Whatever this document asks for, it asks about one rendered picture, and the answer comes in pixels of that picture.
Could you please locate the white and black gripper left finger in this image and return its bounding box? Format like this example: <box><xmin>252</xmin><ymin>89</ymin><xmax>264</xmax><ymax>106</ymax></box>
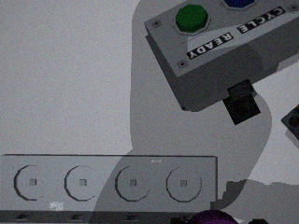
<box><xmin>171</xmin><ymin>217</ymin><xmax>186</xmax><ymax>224</ymax></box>

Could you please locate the grey rectangular panel with round recesses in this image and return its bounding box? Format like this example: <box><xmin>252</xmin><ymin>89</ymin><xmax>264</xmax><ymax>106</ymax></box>
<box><xmin>0</xmin><ymin>154</ymin><xmax>216</xmax><ymax>224</ymax></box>

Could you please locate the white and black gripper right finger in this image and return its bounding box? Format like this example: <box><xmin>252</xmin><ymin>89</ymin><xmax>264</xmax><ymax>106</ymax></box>
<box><xmin>249</xmin><ymin>219</ymin><xmax>269</xmax><ymax>224</ymax></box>

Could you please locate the grey key housing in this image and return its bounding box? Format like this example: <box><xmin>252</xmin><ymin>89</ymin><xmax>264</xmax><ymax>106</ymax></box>
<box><xmin>144</xmin><ymin>0</ymin><xmax>299</xmax><ymax>125</ymax></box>

